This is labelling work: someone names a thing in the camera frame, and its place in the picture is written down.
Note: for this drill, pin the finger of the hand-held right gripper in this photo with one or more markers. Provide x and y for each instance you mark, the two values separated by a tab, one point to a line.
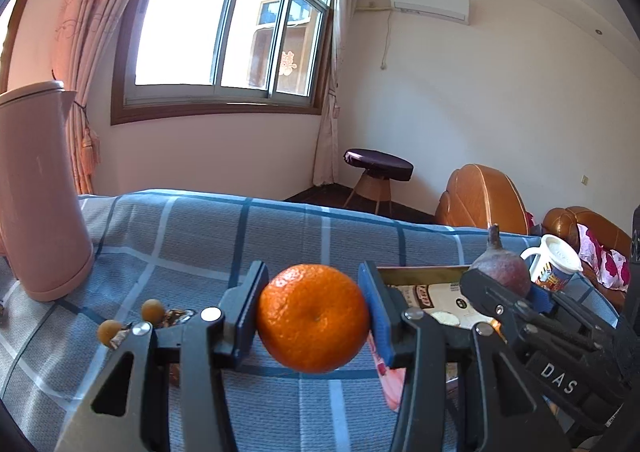
480	289
541	299

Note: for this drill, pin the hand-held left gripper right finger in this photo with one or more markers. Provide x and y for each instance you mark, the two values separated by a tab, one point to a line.
381	322

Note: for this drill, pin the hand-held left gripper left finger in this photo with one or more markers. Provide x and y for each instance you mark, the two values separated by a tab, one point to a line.
247	322

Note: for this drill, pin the rectangular metal tin tray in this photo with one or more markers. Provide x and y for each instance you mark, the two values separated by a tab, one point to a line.
425	273

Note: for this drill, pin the orange mandarin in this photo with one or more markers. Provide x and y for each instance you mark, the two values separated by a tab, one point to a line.
312	317

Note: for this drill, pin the white cartoon print mug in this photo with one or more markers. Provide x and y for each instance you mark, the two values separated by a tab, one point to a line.
550	280

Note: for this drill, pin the printed paper leaflet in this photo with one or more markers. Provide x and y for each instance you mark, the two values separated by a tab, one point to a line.
440	302

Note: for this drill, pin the cream plastic mug lid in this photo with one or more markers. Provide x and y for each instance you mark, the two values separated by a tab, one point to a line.
562	252

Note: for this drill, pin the brown longan peel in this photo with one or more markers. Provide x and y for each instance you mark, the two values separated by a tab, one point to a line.
176	317

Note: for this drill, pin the pink floral cloth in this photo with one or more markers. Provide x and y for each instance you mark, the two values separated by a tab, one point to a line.
607	264

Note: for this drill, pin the low brown leather armchair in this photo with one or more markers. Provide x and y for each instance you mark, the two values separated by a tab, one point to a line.
570	219

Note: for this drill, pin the tall brown leather armchair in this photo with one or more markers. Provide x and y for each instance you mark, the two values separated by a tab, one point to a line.
475	197

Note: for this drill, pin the brown longan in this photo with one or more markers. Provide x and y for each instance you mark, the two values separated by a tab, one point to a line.
109	332
152	310

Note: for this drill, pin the round dark cushioned stool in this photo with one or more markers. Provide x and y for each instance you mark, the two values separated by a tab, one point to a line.
377	162

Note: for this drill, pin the curtain tassel tieback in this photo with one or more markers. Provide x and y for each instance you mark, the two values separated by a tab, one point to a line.
91	151

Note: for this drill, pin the pink kettle jug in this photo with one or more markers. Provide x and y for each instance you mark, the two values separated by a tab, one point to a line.
40	182

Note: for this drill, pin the red paper window decal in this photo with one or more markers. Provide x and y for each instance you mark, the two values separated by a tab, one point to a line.
287	62

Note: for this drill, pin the white sheer curtain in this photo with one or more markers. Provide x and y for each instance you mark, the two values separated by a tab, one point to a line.
342	31

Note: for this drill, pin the sliding glass window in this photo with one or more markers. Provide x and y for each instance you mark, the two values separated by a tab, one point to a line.
185	21

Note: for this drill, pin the pink patterned curtain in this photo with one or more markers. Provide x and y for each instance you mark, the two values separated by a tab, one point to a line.
95	31

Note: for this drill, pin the white wall air conditioner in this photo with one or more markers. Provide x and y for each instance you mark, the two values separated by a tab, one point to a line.
430	4

